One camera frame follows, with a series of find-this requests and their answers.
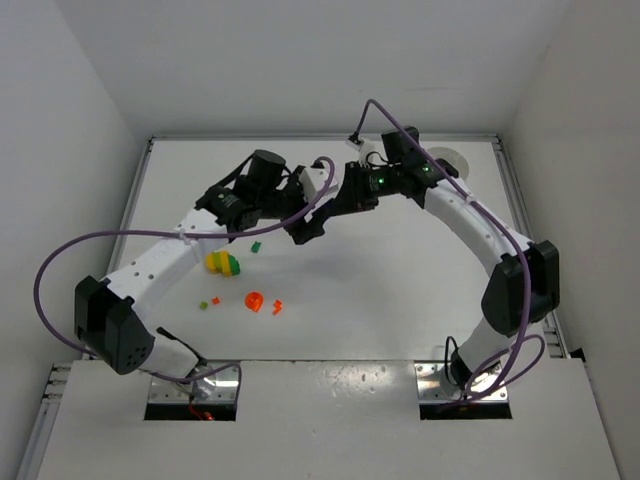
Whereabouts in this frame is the yellow green lego stack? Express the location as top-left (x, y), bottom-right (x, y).
top-left (204, 251), bottom-right (241, 277)

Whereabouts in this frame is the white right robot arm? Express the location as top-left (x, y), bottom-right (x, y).
top-left (302, 126), bottom-right (560, 392)

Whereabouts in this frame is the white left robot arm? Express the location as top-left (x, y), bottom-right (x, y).
top-left (74, 149), bottom-right (337, 382)

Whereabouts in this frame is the orange round lego piece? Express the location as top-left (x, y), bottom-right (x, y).
top-left (245, 291), bottom-right (264, 313)

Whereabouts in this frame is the white round divided container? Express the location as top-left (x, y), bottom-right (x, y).
top-left (427, 146), bottom-right (470, 180)

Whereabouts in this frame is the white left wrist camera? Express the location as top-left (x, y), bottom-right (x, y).
top-left (299, 166), bottom-right (329, 203)

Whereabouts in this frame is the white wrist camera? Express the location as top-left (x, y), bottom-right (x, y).
top-left (299, 166), bottom-right (329, 203)
top-left (346, 137), bottom-right (376, 157)

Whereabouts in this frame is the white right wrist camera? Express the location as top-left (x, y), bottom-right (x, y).
top-left (346, 137), bottom-right (376, 157)

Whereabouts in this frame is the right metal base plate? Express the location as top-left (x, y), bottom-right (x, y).
top-left (414, 361), bottom-right (502, 405)

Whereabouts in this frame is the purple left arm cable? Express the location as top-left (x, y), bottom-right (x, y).
top-left (33, 156), bottom-right (242, 401)

